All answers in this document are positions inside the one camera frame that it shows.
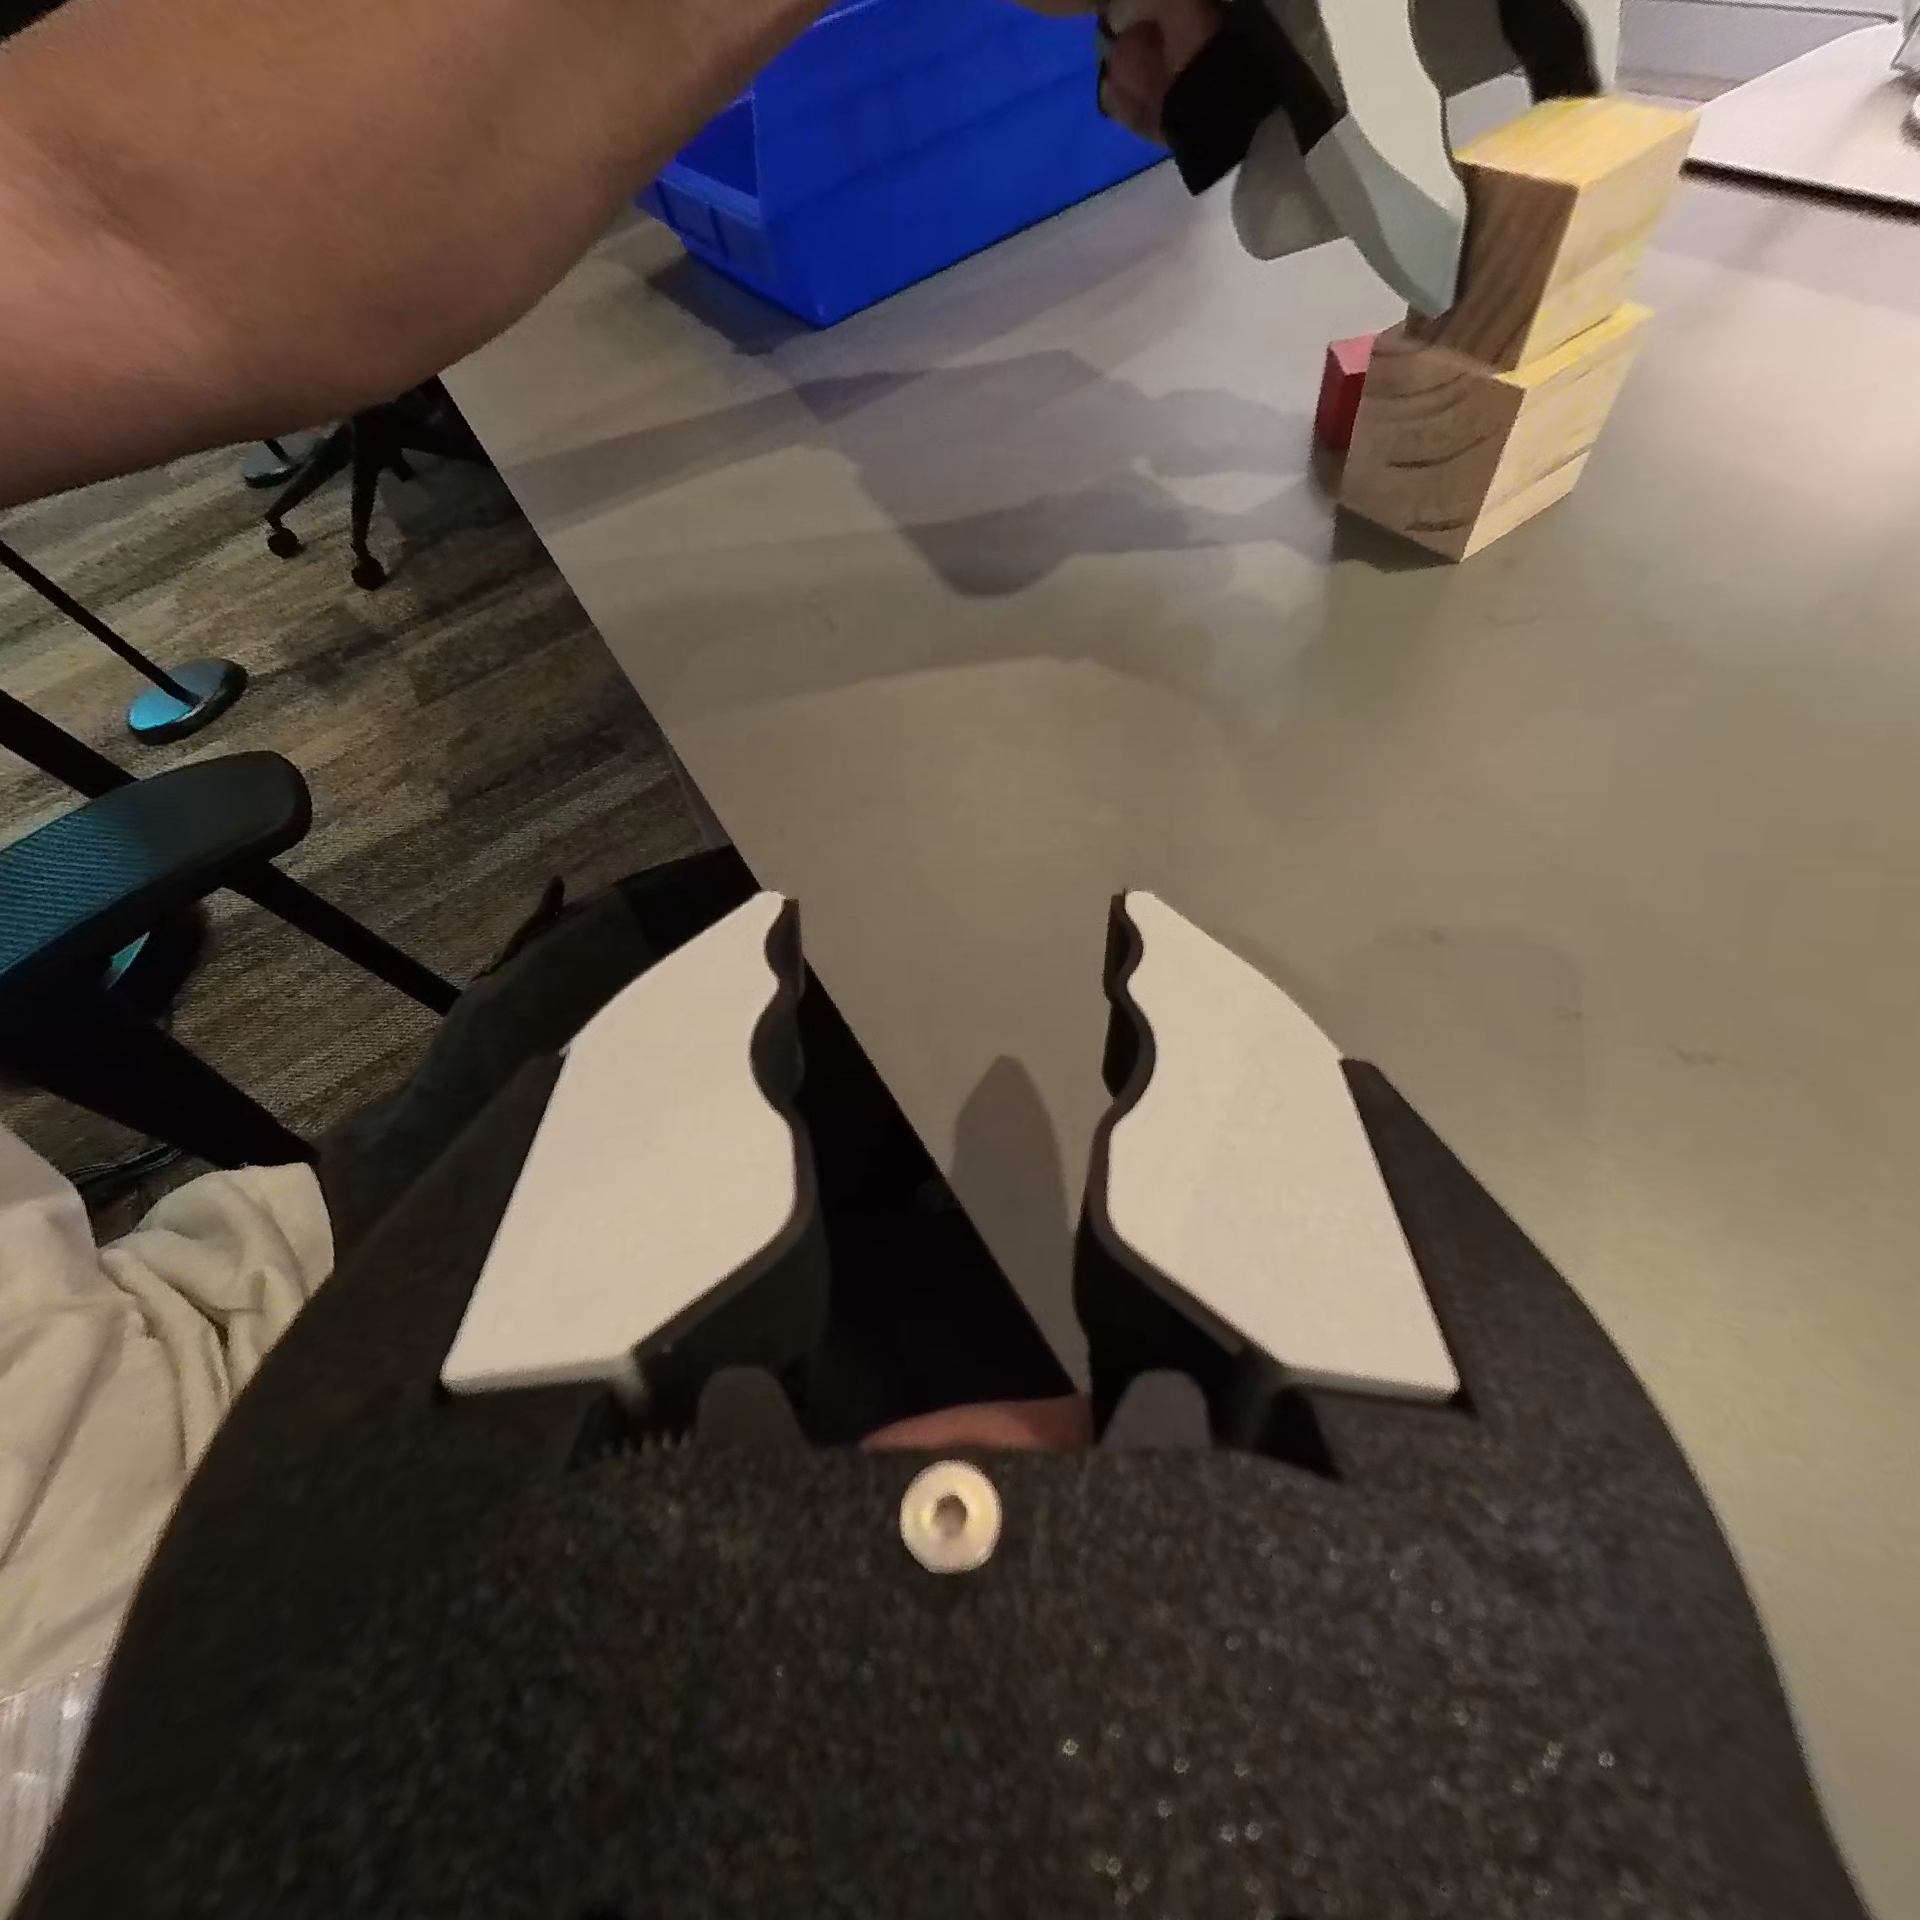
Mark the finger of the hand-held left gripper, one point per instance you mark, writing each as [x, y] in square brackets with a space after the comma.
[1499, 37]
[1386, 165]

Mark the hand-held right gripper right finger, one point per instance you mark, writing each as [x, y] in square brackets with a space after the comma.
[1263, 1181]

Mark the small red wooden cube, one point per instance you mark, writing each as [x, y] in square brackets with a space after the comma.
[1342, 395]

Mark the person's left hand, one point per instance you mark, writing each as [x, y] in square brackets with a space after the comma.
[1148, 69]

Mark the black metal table leg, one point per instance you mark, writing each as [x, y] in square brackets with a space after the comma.
[347, 929]

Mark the person's left forearm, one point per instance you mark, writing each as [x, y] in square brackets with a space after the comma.
[301, 196]

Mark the white cloth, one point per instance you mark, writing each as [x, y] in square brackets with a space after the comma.
[132, 1349]

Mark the large natural wooden cube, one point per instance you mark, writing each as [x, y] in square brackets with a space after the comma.
[1591, 209]
[1443, 433]

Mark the black chair wheel base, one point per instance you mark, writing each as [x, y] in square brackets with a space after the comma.
[366, 478]

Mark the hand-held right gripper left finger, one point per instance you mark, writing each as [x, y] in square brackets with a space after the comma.
[644, 1181]

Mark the person's dark trouser leg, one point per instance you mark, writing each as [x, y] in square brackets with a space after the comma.
[495, 1016]

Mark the teal black chair armrest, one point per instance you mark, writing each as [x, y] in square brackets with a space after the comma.
[132, 861]

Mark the large blue plastic bin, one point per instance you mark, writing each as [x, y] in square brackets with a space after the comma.
[918, 151]

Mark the black stanchion post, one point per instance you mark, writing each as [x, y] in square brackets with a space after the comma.
[187, 703]

